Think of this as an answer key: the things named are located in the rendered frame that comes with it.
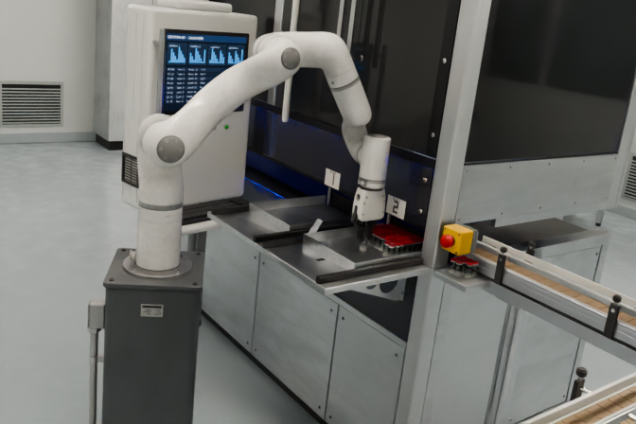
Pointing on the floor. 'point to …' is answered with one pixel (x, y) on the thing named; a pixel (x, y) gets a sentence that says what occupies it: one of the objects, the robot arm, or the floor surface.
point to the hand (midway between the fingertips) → (364, 233)
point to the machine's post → (448, 175)
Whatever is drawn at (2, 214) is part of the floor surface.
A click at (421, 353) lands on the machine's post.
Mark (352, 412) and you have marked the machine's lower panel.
